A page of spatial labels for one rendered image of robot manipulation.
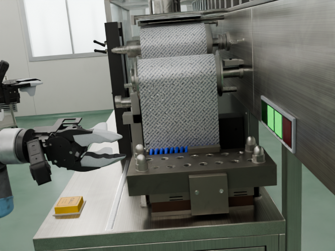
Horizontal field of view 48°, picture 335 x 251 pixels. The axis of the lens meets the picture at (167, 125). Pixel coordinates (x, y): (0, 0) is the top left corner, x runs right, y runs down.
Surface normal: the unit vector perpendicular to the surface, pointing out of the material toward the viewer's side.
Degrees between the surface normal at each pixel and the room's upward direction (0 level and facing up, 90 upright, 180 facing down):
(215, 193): 90
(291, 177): 90
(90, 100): 90
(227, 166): 0
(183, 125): 90
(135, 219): 0
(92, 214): 0
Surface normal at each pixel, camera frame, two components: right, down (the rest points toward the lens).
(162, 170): -0.08, -0.97
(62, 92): 0.00, 0.25
